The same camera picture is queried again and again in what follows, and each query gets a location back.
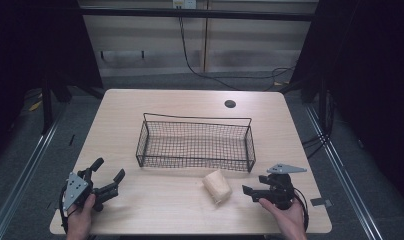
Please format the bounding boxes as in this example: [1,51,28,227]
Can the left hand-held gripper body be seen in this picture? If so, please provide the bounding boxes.
[61,168,106,213]

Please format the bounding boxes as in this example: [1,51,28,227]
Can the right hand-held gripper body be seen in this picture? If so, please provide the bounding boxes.
[258,163,308,211]

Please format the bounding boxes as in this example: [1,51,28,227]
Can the black wire mesh basket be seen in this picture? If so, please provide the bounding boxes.
[135,112,257,173]

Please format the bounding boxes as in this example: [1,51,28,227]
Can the beige bread loaf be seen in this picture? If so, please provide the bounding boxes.
[202,169,233,205]

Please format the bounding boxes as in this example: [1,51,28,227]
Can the person's left hand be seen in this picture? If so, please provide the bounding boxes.
[66,194,97,240]

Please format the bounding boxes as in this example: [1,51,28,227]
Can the person's right hand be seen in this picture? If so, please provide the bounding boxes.
[257,197,309,240]

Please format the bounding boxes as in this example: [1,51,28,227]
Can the grey tape piece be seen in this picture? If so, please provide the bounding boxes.
[310,197,334,208]

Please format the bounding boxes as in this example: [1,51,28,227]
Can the black metal stand leg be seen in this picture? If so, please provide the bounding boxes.
[40,78,55,135]

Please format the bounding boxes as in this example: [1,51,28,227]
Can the yellow tape piece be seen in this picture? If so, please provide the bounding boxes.
[28,99,44,113]

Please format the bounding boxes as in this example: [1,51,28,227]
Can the black curtain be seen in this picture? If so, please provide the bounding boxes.
[288,0,404,204]
[0,0,104,164]

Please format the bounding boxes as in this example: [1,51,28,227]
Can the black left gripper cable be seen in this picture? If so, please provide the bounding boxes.
[58,184,72,235]

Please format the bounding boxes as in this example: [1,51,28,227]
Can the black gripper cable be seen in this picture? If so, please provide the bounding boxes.
[58,184,72,235]
[293,187,310,232]

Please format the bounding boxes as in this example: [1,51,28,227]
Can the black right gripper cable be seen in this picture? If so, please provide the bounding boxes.
[293,187,310,232]

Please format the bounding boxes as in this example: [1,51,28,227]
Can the metal floor rail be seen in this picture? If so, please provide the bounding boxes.
[304,104,386,240]
[0,109,67,240]

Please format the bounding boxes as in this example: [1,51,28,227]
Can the black floor cable bundle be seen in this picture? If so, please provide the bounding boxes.
[301,89,337,160]

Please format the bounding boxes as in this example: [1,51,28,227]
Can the long black wall cable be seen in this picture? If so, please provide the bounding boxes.
[178,16,296,92]

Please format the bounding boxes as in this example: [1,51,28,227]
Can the black horizontal frame bar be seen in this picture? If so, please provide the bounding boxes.
[78,8,319,23]

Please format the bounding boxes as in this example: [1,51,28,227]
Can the white wall power outlet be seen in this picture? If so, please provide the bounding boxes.
[172,0,198,10]

